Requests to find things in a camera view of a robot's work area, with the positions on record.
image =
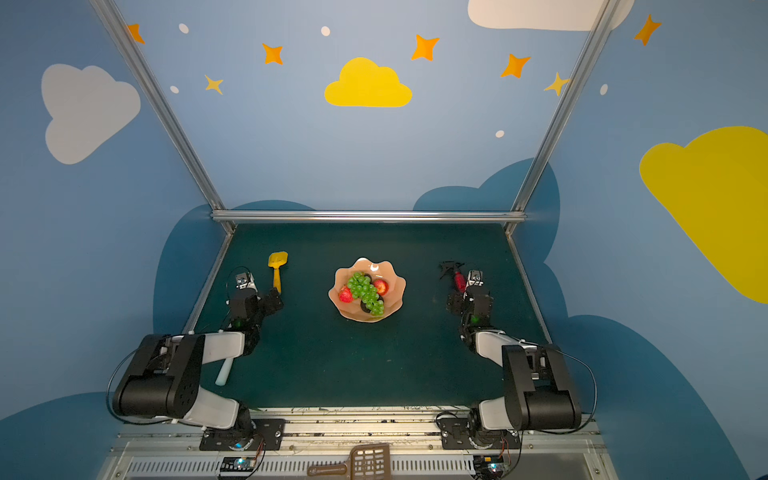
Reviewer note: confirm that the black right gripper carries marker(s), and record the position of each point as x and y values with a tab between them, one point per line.
457	300

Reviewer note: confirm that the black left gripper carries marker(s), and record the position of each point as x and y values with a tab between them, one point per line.
267	301

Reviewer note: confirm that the red fake apple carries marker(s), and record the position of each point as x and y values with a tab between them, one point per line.
382	287

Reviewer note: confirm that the red fake strawberry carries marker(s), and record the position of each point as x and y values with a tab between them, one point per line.
345	295

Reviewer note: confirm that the dark fake avocado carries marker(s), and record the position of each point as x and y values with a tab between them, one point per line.
371	306

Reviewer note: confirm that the green fake grapes bunch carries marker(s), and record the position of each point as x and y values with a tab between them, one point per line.
362	287

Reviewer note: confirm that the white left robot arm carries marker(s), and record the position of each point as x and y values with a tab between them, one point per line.
163	377

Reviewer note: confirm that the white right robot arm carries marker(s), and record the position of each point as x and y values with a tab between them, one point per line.
538	391

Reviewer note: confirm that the pink wavy fruit bowl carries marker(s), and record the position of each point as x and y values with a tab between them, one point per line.
393	299

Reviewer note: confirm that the red spray bottle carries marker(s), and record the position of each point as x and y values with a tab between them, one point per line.
453	269

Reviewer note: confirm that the yellow toy shovel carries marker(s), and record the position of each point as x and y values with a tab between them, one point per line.
276	261

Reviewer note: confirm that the light blue spatula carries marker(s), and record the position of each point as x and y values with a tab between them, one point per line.
224	372

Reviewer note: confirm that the left green circuit board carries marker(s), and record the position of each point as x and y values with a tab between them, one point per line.
237	466

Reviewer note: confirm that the green circuit board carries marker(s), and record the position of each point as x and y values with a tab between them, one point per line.
488	468
237	466

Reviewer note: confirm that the right green circuit board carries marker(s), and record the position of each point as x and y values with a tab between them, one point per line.
488	468

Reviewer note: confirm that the brown slotted spatula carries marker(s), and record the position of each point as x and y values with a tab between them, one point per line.
370	461

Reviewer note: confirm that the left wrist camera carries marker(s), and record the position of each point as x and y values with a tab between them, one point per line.
245	281

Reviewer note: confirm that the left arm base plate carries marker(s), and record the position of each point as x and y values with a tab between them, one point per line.
261	433

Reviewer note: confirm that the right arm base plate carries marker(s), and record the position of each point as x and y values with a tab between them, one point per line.
464	433

